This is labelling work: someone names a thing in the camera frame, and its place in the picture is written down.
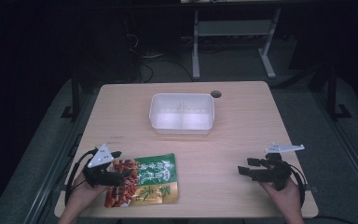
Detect white plastic container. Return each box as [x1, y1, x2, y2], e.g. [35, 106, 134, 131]
[148, 92, 215, 135]

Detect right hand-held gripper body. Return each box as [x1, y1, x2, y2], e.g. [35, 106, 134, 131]
[251, 142, 306, 191]

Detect person's right hand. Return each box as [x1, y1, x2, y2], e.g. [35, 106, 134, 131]
[259, 179, 304, 217]

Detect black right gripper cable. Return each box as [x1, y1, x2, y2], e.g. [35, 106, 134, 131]
[287, 162, 308, 208]

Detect green and red snack packet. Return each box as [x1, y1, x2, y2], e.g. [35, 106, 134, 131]
[103, 152, 180, 209]

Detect black floor cable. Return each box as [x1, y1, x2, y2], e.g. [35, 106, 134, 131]
[137, 55, 195, 84]

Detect white metal desk frame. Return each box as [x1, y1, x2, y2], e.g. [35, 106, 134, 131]
[191, 7, 282, 80]

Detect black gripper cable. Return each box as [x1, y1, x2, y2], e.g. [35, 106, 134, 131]
[64, 148, 99, 207]
[287, 162, 308, 208]

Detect person's left hand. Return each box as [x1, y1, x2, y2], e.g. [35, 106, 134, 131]
[66, 173, 107, 213]

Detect black metal stand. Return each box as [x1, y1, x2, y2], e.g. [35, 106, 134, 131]
[325, 64, 353, 121]
[60, 73, 82, 122]

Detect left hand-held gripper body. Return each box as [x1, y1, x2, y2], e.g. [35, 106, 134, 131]
[83, 143, 119, 188]

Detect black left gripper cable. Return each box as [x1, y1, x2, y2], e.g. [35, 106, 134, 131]
[64, 148, 99, 207]

